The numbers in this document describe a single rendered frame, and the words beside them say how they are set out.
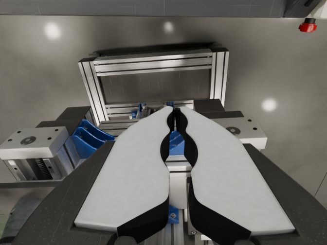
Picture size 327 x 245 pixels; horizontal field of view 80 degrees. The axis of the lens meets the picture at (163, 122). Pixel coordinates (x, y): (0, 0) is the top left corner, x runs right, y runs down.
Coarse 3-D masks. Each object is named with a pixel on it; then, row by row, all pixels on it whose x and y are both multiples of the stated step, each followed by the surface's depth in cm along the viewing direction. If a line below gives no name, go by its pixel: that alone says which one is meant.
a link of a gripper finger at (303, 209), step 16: (256, 160) 8; (272, 176) 7; (288, 176) 7; (272, 192) 7; (288, 192) 6; (304, 192) 6; (288, 208) 6; (304, 208) 6; (320, 208) 6; (304, 224) 6; (320, 224) 6; (256, 240) 5; (272, 240) 5; (288, 240) 5; (304, 240) 5; (320, 240) 5
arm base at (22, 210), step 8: (24, 200) 49; (32, 200) 48; (40, 200) 48; (16, 208) 47; (24, 208) 47; (32, 208) 47; (16, 216) 46; (24, 216) 45; (8, 224) 45; (16, 224) 45; (8, 232) 44; (16, 232) 43; (0, 240) 43; (8, 240) 42
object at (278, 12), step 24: (0, 0) 34; (24, 0) 34; (48, 0) 34; (72, 0) 33; (96, 0) 33; (120, 0) 33; (144, 0) 33; (168, 0) 33; (192, 0) 33; (216, 0) 33; (240, 0) 33; (264, 0) 33
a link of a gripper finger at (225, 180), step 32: (192, 128) 10; (224, 128) 10; (192, 160) 9; (224, 160) 8; (192, 192) 7; (224, 192) 6; (256, 192) 6; (192, 224) 7; (224, 224) 6; (256, 224) 6; (288, 224) 6
